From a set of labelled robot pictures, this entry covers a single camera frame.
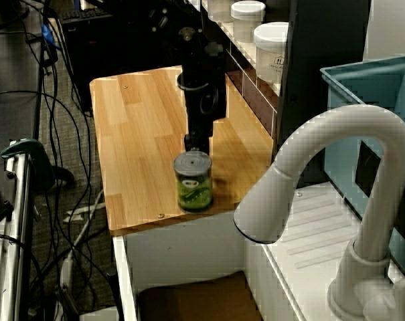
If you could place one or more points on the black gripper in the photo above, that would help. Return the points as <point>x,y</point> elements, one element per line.
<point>200,128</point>

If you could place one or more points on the green labelled tin can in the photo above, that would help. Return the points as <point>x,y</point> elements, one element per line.
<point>192,184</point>

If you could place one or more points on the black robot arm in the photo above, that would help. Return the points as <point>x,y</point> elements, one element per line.
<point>192,60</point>

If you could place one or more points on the wooden counter board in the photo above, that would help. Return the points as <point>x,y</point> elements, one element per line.
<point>135,150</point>

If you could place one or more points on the beige shelf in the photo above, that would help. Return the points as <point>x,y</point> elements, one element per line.
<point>249,50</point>

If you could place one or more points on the black computer case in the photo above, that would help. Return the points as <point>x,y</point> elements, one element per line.
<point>122,60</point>

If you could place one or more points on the large white jar with print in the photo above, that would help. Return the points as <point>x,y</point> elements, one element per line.
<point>270,53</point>

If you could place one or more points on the medium white lidded jar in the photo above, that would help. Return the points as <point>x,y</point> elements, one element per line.
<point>247,20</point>

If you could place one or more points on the blue plastic bin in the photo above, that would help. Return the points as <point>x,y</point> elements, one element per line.
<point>342,110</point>

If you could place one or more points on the tall black upright panel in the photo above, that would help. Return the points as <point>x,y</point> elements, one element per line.
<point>326,67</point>

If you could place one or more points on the white power strip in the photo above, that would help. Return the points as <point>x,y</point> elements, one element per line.
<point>75,240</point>

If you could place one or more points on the white curved faucet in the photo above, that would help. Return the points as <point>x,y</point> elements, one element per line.
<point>356,123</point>

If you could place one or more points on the green clamp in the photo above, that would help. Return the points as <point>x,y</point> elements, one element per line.
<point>31,157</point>

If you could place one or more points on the black keyboard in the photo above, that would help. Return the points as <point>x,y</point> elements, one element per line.
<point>85,15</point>

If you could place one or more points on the metal rail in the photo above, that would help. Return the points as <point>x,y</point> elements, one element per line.
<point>14,234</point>

